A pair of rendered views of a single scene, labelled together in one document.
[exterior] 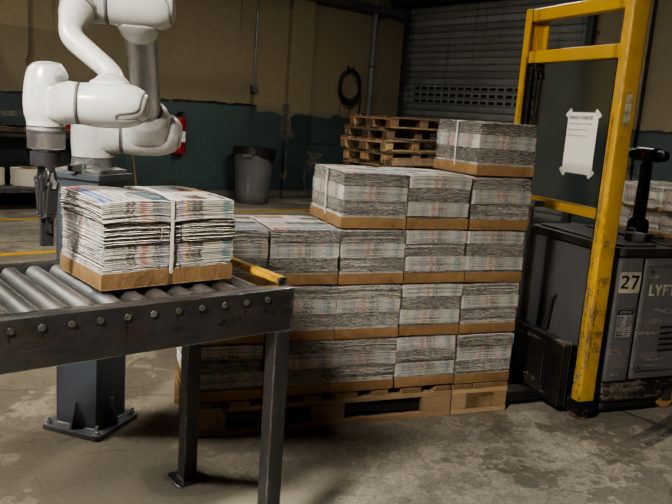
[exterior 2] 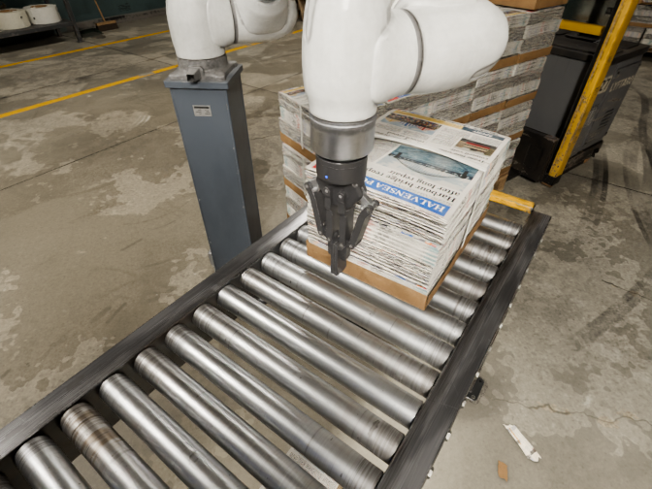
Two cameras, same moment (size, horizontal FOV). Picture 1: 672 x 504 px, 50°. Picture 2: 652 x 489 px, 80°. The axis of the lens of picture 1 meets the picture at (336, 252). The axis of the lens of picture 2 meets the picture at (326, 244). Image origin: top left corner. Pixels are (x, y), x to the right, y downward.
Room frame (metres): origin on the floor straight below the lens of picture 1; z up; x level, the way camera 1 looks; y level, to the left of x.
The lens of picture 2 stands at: (1.30, 0.88, 1.39)
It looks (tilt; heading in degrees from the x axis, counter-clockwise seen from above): 40 degrees down; 345
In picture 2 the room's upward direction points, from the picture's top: straight up
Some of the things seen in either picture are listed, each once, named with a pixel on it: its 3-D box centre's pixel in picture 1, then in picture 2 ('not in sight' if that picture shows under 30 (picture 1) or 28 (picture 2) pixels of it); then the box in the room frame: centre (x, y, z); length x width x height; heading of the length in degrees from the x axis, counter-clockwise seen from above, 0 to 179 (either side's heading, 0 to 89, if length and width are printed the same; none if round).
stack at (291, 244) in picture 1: (319, 317); (396, 158); (3.01, 0.05, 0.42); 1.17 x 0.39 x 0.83; 111
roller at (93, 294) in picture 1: (85, 290); (363, 285); (1.85, 0.65, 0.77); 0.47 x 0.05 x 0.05; 39
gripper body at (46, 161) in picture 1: (46, 169); (341, 178); (1.79, 0.73, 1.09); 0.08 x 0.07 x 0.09; 39
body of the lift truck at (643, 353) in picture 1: (604, 310); (553, 100); (3.56, -1.37, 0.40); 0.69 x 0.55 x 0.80; 21
